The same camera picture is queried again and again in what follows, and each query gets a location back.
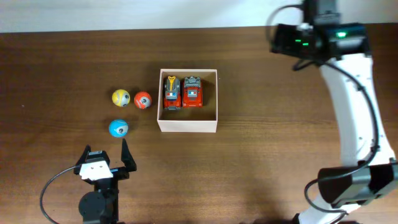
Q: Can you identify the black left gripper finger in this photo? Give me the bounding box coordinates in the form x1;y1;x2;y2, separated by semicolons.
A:
76;145;91;166
121;138;137;172

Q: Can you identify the blue face ball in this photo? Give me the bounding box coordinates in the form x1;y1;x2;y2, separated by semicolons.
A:
108;119;129;138

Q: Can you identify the white cardboard box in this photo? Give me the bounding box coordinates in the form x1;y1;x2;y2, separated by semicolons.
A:
157;68;218;133

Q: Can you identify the red toy truck yellow crane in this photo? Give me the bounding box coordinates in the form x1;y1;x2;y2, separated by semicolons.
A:
164;76;182;110

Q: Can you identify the red toy fire truck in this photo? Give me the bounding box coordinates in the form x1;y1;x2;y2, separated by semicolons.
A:
182;76;203;108

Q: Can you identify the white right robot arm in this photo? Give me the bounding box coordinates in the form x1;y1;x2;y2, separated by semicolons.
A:
267;0;397;223

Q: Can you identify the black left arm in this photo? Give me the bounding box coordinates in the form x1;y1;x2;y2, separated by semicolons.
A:
73;139;137;224

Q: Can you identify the red face ball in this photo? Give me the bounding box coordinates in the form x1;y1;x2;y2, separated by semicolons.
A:
134;91;152;110

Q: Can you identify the yellow face ball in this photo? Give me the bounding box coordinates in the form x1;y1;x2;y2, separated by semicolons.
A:
111;89;131;107

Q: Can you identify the black left cable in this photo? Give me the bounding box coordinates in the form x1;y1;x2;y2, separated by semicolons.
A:
39;165;80;224

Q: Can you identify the black cable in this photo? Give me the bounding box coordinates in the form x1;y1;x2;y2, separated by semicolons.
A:
39;165;80;224
266;3;381;215

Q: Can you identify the black right cable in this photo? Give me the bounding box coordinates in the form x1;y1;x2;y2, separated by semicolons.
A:
266;3;381;215

